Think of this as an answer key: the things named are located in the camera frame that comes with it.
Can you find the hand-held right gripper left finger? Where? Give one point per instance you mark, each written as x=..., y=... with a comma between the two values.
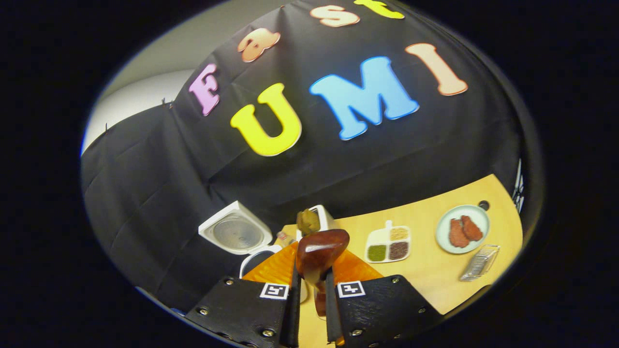
x=242, y=311

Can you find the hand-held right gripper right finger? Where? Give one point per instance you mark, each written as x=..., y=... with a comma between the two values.
x=382, y=311

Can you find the white rice cooker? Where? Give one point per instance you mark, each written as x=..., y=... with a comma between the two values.
x=237, y=232

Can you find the brown wooden spoon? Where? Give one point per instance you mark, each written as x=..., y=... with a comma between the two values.
x=319, y=251

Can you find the green mung beans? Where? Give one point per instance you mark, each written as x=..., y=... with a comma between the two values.
x=376, y=253

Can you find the dark red beans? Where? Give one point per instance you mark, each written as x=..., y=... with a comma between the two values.
x=399, y=250

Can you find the white divided dish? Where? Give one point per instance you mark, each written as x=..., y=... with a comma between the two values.
x=377, y=237

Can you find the yellow soybeans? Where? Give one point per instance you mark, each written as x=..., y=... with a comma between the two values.
x=399, y=234

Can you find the clear water bottle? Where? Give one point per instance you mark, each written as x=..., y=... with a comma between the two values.
x=285, y=239

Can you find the pale green plate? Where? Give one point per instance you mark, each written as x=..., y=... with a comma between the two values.
x=445, y=241

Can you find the white toaster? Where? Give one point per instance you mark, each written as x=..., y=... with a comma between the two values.
x=329, y=220

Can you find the red meat slice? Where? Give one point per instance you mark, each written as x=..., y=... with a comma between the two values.
x=458, y=234
x=472, y=228

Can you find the brown bread slices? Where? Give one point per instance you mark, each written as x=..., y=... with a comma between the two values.
x=307, y=222

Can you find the black backdrop cloth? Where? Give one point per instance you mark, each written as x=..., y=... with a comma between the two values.
x=338, y=169

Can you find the white metal stand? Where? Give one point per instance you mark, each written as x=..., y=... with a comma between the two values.
x=519, y=186

